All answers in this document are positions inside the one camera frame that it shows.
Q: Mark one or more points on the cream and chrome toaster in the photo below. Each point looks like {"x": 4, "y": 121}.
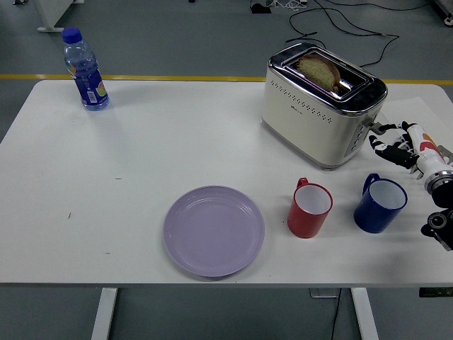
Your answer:
{"x": 304, "y": 120}

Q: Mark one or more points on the bread slice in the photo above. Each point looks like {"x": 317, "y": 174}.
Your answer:
{"x": 316, "y": 69}

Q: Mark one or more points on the purple plate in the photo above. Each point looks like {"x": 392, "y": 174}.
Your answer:
{"x": 212, "y": 232}

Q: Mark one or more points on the red mug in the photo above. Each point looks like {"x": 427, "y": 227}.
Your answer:
{"x": 304, "y": 223}

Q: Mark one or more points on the blue mug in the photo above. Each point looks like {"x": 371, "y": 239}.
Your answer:
{"x": 371, "y": 216}

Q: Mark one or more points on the clear water bottle blue label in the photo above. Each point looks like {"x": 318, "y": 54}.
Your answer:
{"x": 86, "y": 81}

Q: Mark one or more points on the white table leg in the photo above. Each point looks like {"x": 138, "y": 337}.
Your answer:
{"x": 364, "y": 315}
{"x": 104, "y": 315}

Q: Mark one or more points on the white background desk leg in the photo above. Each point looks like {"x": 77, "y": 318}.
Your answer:
{"x": 49, "y": 29}

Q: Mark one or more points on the black table control box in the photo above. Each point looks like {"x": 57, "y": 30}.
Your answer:
{"x": 437, "y": 292}

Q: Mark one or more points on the grey under-table bracket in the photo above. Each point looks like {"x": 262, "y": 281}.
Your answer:
{"x": 323, "y": 292}

